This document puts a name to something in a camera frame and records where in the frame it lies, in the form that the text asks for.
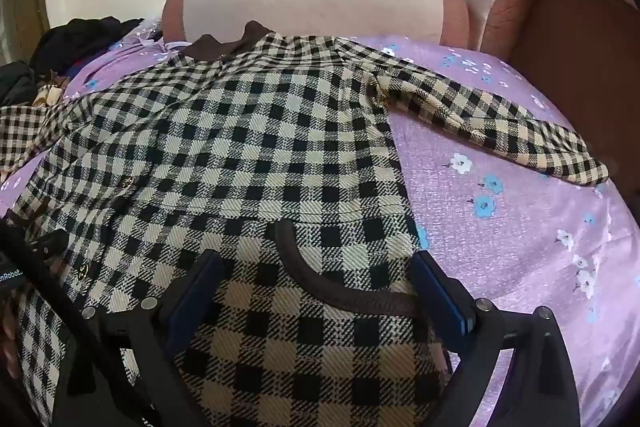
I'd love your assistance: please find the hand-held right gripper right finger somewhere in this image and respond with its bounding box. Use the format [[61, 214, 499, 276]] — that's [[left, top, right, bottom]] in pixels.
[[411, 251, 582, 427]]

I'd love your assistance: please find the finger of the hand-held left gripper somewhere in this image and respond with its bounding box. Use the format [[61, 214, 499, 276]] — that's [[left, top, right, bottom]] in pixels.
[[27, 228, 70, 261]]

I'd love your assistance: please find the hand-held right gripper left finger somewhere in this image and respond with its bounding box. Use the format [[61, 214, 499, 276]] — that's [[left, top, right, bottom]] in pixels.
[[55, 251, 224, 427]]

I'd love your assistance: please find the black cream checkered coat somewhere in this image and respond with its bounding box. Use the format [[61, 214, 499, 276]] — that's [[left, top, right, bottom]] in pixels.
[[0, 21, 610, 427]]

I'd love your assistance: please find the black clothes pile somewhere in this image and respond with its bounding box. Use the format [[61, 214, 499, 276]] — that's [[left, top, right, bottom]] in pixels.
[[0, 17, 146, 108]]

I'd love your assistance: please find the purple floral bedsheet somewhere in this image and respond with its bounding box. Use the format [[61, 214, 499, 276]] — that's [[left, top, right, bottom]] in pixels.
[[0, 18, 640, 427]]

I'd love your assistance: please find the brown patterned cloth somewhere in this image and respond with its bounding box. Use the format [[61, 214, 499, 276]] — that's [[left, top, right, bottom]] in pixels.
[[32, 69, 71, 108]]

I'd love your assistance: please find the patterned door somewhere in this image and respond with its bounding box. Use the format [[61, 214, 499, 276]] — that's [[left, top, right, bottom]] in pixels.
[[0, 0, 51, 62]]

